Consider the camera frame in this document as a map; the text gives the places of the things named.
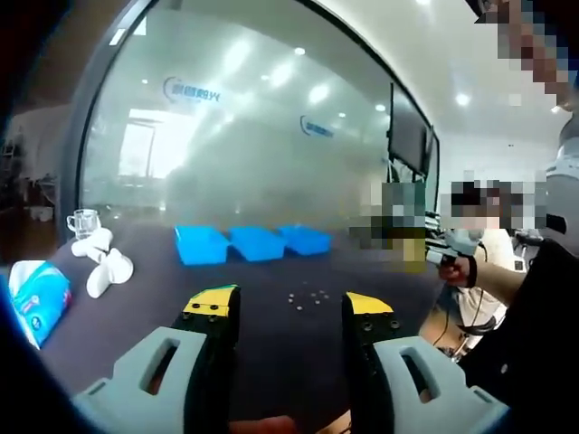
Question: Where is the large black monitor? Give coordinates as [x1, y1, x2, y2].
[389, 81, 430, 175]

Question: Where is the grey white worn device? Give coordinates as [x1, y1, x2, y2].
[545, 119, 579, 245]

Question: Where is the small black monitor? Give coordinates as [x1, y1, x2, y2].
[427, 126, 441, 182]

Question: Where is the person's left hand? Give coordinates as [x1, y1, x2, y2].
[228, 413, 295, 434]

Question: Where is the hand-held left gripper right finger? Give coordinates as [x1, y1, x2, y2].
[341, 291, 510, 434]

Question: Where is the white plastic object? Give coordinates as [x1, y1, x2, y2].
[71, 228, 113, 261]
[85, 247, 135, 299]

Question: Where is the blue white tissue pack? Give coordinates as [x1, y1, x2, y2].
[8, 260, 72, 349]

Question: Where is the person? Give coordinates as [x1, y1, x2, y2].
[456, 237, 579, 408]
[451, 228, 517, 335]

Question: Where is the person at right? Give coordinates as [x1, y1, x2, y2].
[456, 237, 579, 408]

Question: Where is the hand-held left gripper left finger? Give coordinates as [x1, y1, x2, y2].
[71, 283, 242, 434]

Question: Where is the clear glass mug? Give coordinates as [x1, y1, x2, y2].
[66, 208, 100, 240]

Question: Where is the group of metal fasteners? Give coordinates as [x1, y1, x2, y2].
[288, 288, 327, 312]

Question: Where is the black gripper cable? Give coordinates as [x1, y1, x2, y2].
[432, 287, 498, 349]

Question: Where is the blue plastic bin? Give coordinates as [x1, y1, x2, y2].
[225, 225, 287, 262]
[174, 224, 230, 268]
[276, 224, 334, 258]

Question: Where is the person's right hand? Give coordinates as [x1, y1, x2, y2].
[437, 255, 476, 286]

